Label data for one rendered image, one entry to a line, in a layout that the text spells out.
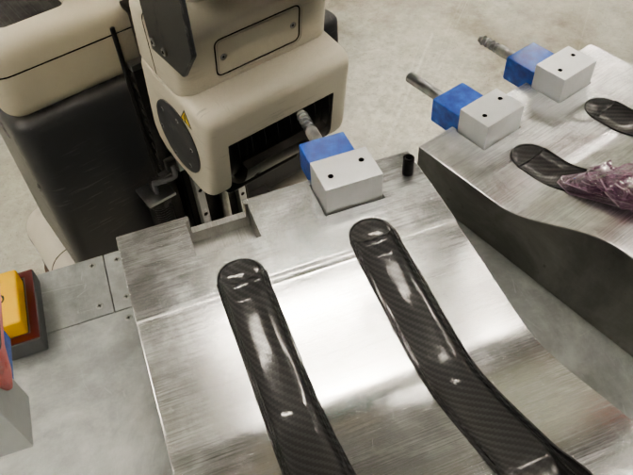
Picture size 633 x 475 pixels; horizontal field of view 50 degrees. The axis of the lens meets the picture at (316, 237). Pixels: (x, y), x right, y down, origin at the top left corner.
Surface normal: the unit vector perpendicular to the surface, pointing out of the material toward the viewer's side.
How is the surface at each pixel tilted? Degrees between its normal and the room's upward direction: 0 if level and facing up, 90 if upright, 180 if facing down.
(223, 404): 2
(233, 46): 98
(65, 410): 0
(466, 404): 24
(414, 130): 0
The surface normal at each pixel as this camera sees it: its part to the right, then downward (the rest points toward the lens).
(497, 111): -0.04, -0.65
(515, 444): -0.27, -0.88
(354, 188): 0.36, 0.69
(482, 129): -0.79, 0.49
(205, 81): 0.61, 0.67
